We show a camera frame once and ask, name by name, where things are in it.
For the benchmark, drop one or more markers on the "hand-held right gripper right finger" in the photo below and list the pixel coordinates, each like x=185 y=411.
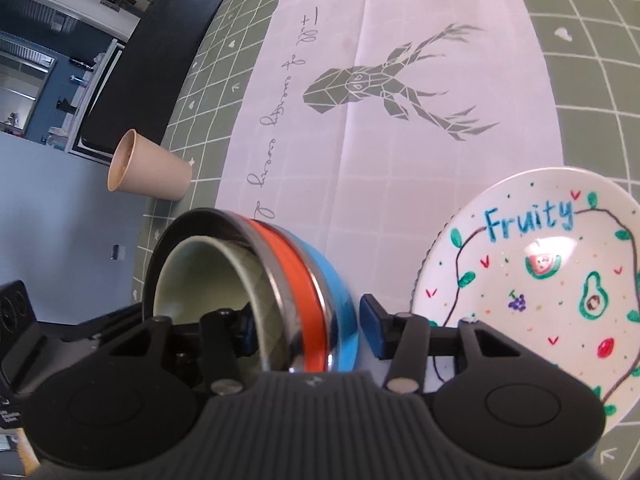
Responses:
x=372 y=327

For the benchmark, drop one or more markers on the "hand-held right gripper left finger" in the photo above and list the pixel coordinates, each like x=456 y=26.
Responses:
x=246 y=332

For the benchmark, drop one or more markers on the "blue steel bowl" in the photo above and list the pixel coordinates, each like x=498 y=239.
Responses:
x=342 y=310

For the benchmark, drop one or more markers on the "green ceramic bowl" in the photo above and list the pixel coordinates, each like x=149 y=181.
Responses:
x=210 y=270

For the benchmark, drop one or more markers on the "white fruit-print plate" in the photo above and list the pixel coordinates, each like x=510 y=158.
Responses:
x=525 y=310

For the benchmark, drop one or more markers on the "white deer-print table runner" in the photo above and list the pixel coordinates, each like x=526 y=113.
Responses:
x=400 y=160

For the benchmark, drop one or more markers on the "beige cup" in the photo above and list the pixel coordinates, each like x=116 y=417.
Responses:
x=155 y=170

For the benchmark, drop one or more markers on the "wide black chair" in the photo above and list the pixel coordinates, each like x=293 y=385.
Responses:
x=140 y=60

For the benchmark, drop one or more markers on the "green checkered tablecloth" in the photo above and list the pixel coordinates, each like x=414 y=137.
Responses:
x=590 y=85

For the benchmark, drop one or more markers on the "wall socket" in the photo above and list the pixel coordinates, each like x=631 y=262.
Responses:
x=117 y=251

